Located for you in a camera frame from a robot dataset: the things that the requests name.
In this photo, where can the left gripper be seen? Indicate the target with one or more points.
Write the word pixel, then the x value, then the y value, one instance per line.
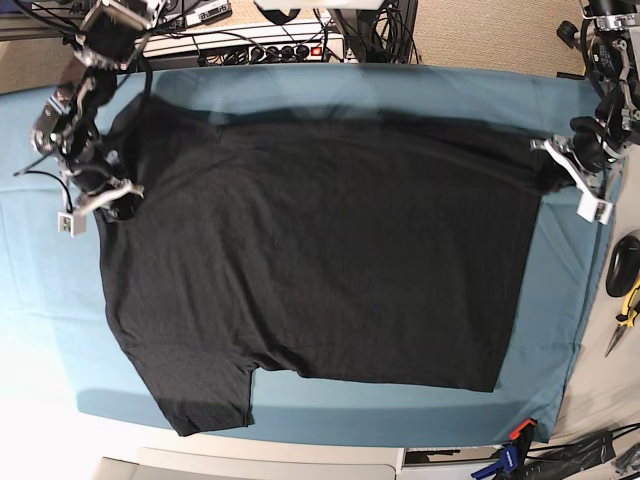
pixel 589 156

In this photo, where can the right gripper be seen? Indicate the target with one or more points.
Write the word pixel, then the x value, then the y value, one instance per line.
pixel 102 182

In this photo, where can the dark grey T-shirt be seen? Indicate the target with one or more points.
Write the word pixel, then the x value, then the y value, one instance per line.
pixel 378 251

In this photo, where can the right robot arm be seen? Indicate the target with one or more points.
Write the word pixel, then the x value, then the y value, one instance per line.
pixel 108 42

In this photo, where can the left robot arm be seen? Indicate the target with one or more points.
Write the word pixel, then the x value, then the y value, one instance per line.
pixel 608 41

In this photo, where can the black computer mouse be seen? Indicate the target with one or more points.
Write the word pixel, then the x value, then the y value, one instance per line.
pixel 623 268

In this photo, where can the black caster wheel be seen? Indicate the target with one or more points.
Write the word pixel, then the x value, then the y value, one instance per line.
pixel 568 33

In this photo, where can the black power strip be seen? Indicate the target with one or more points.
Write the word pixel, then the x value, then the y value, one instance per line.
pixel 286 53

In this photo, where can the blue orange clamp bottom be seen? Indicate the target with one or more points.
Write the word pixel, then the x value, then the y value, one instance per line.
pixel 512 455

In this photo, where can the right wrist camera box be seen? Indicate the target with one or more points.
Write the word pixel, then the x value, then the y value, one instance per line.
pixel 71 224

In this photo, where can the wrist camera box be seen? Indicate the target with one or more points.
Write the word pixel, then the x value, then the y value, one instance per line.
pixel 71 224
pixel 593 209

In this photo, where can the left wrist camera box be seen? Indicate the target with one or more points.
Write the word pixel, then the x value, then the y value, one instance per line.
pixel 593 209

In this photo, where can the yellow handled pliers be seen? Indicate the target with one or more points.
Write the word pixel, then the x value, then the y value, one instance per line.
pixel 626 318

